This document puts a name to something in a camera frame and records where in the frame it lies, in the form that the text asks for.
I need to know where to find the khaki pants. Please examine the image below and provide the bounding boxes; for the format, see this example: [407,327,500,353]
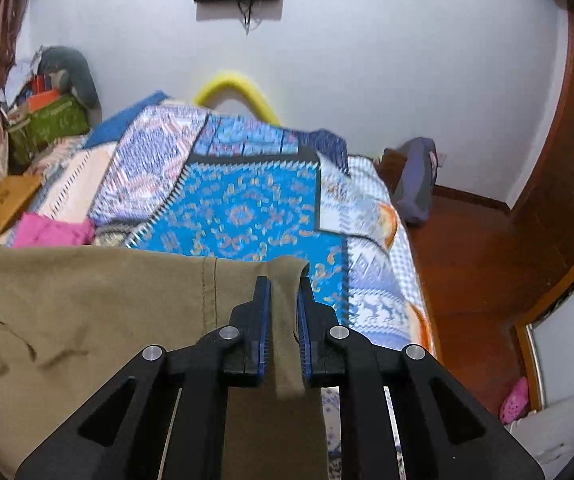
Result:
[0,242,330,480]

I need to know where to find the pink shoe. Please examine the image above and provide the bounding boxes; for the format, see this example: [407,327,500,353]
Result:
[498,377,531,425]

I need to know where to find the brown wooden door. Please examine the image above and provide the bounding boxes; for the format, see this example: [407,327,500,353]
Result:
[510,7,574,281]

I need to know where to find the grey plush cushion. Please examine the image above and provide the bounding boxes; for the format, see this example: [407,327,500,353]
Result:
[37,46,102,111]

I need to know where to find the black hanging cable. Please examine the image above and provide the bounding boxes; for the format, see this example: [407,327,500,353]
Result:
[237,0,264,35]

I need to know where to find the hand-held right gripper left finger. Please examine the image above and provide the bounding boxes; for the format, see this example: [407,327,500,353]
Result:
[17,276,272,480]

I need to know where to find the patterned patchwork blanket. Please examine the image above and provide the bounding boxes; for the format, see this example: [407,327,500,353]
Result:
[4,91,440,480]

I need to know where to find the orange box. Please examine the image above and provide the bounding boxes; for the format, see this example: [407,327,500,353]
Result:
[27,89,62,111]

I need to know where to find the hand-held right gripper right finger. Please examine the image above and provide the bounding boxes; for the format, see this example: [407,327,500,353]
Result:
[296,276,543,480]

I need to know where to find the brown cardboard box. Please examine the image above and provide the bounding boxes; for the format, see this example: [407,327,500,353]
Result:
[0,174,42,245]

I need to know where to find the pink cloth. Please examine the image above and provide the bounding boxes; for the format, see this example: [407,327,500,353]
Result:
[9,212,96,249]

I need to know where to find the green printed bag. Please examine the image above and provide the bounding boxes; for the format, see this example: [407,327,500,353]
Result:
[8,94,90,162]

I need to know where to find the yellow foam tube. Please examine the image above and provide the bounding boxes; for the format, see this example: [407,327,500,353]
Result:
[194,71,282,126]

